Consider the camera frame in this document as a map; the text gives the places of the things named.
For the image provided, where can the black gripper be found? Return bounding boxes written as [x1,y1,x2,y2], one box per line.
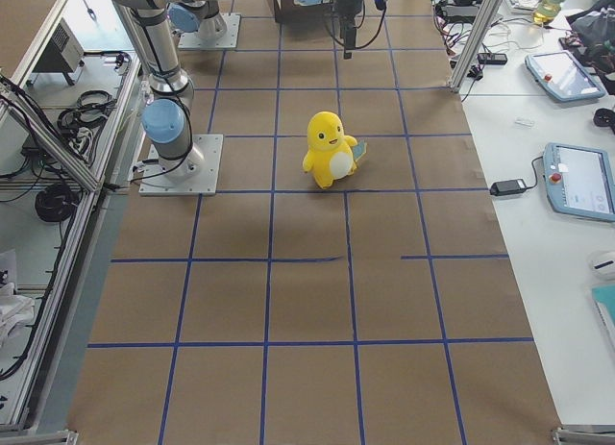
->
[338,14,357,60]

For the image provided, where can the dark wooden drawer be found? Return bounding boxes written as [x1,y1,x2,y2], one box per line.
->
[266,0,332,24]

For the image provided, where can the yellow plush toy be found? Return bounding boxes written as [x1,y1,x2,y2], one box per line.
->
[302,111,367,189]

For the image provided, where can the black power adapter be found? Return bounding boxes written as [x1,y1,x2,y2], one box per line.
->
[489,179,529,197]

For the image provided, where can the blue teach pendant far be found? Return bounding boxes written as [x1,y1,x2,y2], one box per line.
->
[525,51,606,102]

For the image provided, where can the blue teach pendant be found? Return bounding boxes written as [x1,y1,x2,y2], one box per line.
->
[525,51,606,102]
[543,142,614,223]

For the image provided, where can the blue teach pendant near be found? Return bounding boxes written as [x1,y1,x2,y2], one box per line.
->
[543,142,614,223]

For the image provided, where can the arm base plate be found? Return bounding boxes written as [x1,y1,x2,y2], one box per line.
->
[138,134,224,196]
[178,12,241,51]

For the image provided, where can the aluminium side frame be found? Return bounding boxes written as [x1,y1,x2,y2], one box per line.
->
[1,0,140,435]

